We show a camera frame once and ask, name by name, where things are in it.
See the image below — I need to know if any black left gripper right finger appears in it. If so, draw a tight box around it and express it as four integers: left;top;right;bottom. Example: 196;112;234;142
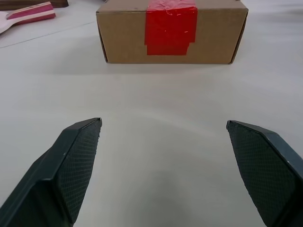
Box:
226;120;303;227

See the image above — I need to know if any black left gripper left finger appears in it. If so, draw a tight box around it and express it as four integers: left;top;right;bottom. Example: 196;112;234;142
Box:
0;117;103;227

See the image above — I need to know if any brown cardboard box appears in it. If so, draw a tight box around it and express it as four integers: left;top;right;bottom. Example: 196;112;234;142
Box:
95;0;249;65

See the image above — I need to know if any pink striped wooden paddle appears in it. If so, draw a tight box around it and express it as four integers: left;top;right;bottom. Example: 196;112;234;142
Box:
0;1;57;35

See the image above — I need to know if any dark brown wooden board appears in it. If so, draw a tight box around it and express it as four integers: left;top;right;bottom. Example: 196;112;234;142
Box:
0;0;70;11

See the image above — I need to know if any red sealing tape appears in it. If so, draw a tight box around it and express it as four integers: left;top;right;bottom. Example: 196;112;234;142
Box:
144;0;198;56

